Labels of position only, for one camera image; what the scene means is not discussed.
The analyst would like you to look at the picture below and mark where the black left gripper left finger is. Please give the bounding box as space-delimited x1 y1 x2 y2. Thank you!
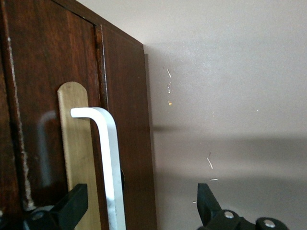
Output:
23 183 88 230

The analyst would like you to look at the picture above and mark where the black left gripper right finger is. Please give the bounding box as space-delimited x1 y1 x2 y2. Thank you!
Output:
196 183 288 230

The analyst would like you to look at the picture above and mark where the wooden drawer with white handle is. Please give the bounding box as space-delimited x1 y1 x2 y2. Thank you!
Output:
4 0 127 230

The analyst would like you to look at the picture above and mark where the dark brown wooden cabinet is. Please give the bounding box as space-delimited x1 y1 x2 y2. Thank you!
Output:
0 0 158 230

